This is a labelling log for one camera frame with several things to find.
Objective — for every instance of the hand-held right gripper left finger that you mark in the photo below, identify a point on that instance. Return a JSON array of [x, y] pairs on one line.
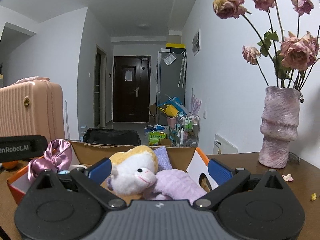
[[100, 170]]

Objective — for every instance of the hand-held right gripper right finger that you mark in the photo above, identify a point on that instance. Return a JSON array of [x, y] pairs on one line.
[[220, 171]]

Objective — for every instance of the red orange cardboard box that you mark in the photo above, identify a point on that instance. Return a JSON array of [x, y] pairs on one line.
[[100, 150]]

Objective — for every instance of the yellow white plush toy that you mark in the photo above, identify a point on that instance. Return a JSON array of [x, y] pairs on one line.
[[132, 170]]

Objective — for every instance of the purple satin scrunchie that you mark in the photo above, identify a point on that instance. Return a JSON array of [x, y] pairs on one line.
[[55, 157]]

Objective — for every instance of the purple cloth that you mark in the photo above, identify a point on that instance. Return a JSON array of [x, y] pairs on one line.
[[162, 158]]

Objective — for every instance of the orange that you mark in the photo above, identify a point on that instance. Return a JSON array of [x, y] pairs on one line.
[[10, 165]]

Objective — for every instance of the black floor bag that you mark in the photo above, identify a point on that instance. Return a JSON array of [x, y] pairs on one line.
[[111, 136]]

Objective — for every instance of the pink ribbed suitcase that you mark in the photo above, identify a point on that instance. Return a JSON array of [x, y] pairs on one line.
[[30, 110]]

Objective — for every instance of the green snack bag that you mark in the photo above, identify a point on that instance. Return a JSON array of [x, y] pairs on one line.
[[157, 138]]

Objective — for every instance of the fallen pink petal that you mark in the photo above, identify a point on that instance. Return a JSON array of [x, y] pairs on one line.
[[287, 177]]

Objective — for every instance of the pink bucket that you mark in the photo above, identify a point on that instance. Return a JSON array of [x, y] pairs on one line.
[[171, 121]]

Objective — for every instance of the purple feather decoration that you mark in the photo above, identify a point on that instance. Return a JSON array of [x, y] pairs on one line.
[[196, 103]]

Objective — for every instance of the purple textured vase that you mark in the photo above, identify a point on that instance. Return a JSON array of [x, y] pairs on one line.
[[278, 127]]

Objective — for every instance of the brown cardboard carton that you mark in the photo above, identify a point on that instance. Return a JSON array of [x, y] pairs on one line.
[[153, 113]]

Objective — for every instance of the blue and yellow bag pile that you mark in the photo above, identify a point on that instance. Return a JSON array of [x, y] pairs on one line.
[[171, 108]]

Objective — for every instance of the dark wooden door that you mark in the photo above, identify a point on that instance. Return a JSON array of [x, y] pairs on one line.
[[131, 92]]

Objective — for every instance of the scattered yellow crumbs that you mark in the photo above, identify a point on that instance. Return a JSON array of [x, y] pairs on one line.
[[313, 196]]

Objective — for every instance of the grey refrigerator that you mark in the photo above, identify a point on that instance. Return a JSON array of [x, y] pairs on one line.
[[170, 85]]

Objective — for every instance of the white folded umbrella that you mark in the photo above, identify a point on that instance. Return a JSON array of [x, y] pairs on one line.
[[182, 70]]

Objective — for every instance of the clear plastic pouch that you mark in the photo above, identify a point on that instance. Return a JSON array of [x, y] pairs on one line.
[[169, 58]]

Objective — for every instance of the white electrical panel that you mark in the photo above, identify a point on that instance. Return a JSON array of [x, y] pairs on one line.
[[196, 43]]

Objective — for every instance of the yellow black box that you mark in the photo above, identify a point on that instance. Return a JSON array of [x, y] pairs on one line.
[[176, 47]]

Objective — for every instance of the dried pink roses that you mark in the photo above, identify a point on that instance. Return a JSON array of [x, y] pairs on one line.
[[295, 52]]

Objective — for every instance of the round ceiling lamp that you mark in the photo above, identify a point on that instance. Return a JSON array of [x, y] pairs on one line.
[[144, 25]]

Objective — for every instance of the side doorway frame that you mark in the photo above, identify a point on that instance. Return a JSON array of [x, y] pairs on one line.
[[98, 87]]

